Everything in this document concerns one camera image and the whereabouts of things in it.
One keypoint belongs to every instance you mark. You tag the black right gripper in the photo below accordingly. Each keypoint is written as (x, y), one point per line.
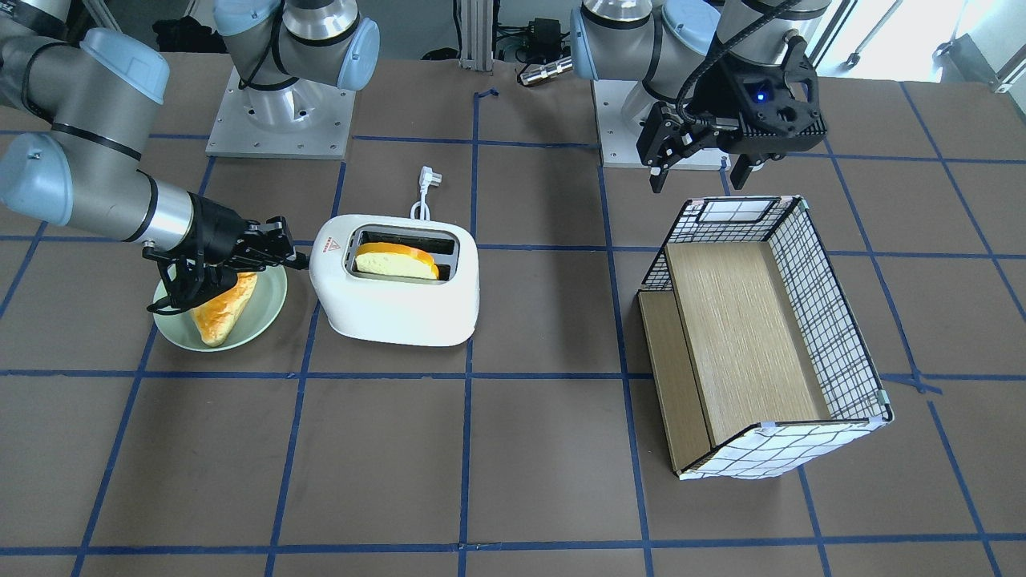
(212, 231)

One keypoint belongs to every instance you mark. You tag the silver metal cylinder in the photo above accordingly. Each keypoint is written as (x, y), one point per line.
(535, 74)

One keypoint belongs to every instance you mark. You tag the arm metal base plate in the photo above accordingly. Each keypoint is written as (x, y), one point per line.
(620, 108)
(307, 120)

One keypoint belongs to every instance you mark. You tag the white two-slot toaster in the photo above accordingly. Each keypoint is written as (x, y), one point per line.
(363, 303)

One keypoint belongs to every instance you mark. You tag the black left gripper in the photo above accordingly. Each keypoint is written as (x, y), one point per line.
(727, 96)

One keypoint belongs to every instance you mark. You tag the triangular golden pastry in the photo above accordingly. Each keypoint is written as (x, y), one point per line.
(215, 319)

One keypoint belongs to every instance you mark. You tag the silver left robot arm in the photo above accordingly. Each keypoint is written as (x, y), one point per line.
(666, 45)

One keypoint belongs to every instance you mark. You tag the light green plate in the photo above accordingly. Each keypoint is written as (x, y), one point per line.
(261, 311)

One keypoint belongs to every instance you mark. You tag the black power adapter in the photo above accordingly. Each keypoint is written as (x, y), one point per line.
(543, 34)

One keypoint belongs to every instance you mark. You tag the yellow bread slice in toaster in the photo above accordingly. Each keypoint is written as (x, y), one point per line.
(385, 259)

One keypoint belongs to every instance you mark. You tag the aluminium profile post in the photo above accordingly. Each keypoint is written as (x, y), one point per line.
(475, 21)

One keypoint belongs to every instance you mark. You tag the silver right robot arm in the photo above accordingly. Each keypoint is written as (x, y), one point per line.
(100, 98)

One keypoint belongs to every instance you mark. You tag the checkered fabric storage box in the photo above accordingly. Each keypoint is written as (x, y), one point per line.
(758, 360)

